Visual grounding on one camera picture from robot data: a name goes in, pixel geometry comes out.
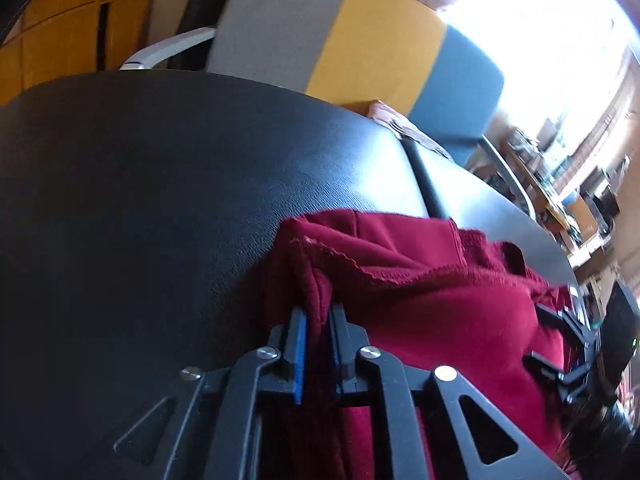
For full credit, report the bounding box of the dark red long-sleeve sweater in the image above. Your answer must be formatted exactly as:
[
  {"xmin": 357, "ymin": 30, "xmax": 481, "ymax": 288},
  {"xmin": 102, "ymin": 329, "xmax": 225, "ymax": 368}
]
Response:
[{"xmin": 265, "ymin": 210, "xmax": 576, "ymax": 480}]

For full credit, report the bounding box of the grey yellow blue armchair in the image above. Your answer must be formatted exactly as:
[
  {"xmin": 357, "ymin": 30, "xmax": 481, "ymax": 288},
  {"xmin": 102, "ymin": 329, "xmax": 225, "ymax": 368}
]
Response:
[{"xmin": 206, "ymin": 0, "xmax": 538, "ymax": 221}]

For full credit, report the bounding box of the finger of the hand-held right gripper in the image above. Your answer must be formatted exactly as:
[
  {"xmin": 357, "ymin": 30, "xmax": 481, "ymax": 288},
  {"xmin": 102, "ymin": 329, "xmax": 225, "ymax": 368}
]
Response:
[
  {"xmin": 522, "ymin": 352, "xmax": 594, "ymax": 404},
  {"xmin": 536, "ymin": 304, "xmax": 598, "ymax": 344}
]

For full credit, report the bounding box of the black chair white armrest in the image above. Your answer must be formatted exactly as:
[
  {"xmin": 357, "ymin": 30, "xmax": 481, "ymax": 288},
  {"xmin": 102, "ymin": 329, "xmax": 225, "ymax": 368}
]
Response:
[{"xmin": 120, "ymin": 0, "xmax": 251, "ymax": 72}]

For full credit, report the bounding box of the yellow wooden wardrobe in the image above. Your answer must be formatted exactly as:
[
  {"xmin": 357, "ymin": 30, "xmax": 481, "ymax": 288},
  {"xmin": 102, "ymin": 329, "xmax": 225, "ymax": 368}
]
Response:
[{"xmin": 0, "ymin": 0, "xmax": 166, "ymax": 106}]

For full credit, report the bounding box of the bright window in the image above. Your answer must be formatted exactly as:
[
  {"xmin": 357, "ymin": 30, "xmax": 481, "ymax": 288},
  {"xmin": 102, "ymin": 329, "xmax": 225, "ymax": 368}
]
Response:
[{"xmin": 440, "ymin": 0, "xmax": 640, "ymax": 161}]

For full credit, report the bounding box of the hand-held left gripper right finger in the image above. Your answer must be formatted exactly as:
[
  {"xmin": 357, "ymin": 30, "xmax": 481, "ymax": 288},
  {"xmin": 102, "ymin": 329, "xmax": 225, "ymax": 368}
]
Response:
[{"xmin": 327, "ymin": 301, "xmax": 573, "ymax": 480}]

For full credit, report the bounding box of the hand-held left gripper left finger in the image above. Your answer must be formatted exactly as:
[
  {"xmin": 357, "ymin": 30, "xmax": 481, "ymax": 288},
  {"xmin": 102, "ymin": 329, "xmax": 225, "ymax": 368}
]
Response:
[{"xmin": 114, "ymin": 306, "xmax": 308, "ymax": 480}]

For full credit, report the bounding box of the wooden side table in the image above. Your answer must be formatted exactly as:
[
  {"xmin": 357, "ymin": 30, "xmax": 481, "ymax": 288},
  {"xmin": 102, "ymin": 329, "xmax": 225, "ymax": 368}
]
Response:
[{"xmin": 505, "ymin": 135, "xmax": 601, "ymax": 242}]

